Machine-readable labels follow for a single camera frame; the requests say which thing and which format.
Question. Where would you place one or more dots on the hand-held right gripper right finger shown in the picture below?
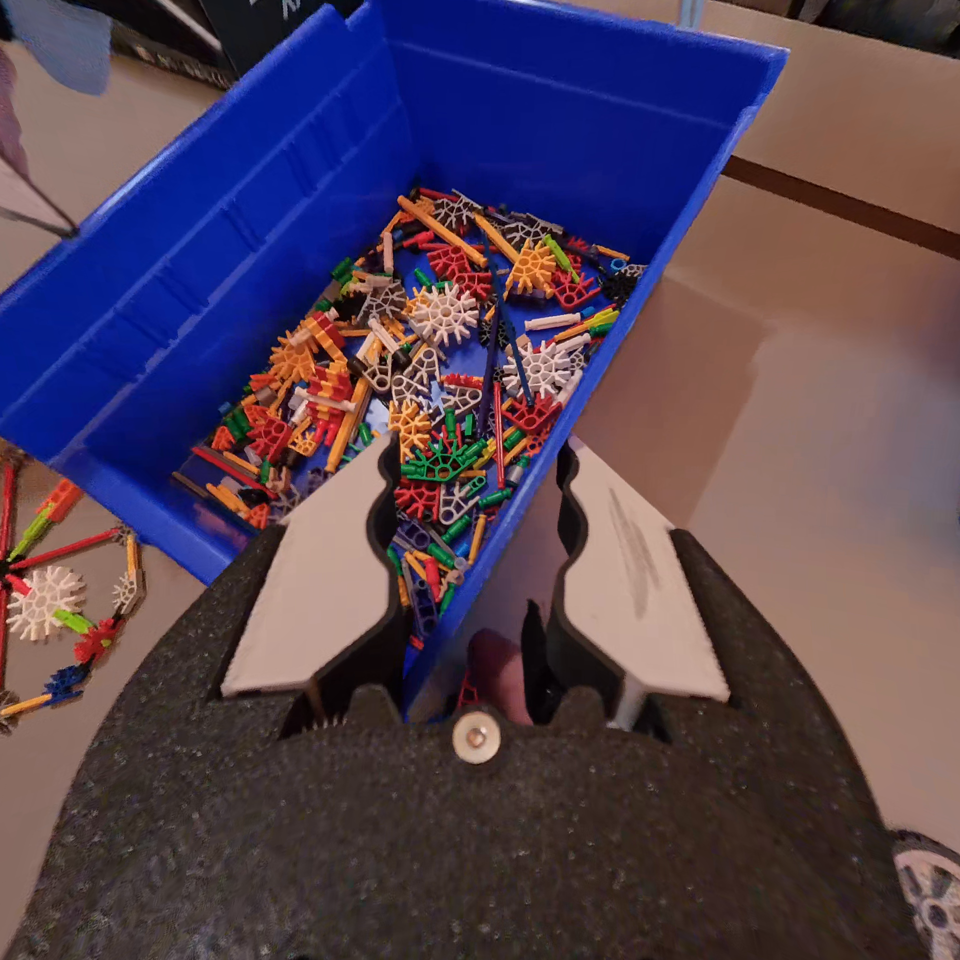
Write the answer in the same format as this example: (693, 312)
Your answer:
(637, 600)

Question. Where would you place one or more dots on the pile of colourful toy pieces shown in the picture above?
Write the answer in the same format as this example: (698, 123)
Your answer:
(450, 337)

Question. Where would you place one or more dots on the person's right hand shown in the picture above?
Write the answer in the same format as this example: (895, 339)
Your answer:
(499, 675)

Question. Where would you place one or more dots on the person's left hand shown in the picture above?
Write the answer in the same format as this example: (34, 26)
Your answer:
(9, 112)

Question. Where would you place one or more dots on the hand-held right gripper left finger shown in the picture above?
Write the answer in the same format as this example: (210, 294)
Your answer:
(315, 592)

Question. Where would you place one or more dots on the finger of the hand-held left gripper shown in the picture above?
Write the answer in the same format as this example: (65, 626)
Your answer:
(22, 199)

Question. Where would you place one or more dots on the colourful toy car model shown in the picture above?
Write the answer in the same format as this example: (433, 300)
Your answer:
(934, 900)

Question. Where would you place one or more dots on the black box with white print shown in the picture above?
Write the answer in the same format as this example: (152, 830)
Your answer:
(247, 37)

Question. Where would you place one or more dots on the colourful spoked wheel model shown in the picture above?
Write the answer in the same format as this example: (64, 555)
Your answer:
(45, 604)

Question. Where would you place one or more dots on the blue bin with toy pieces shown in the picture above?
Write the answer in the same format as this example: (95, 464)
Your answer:
(562, 112)

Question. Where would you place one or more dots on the red clip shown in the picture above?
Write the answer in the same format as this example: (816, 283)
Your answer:
(94, 641)

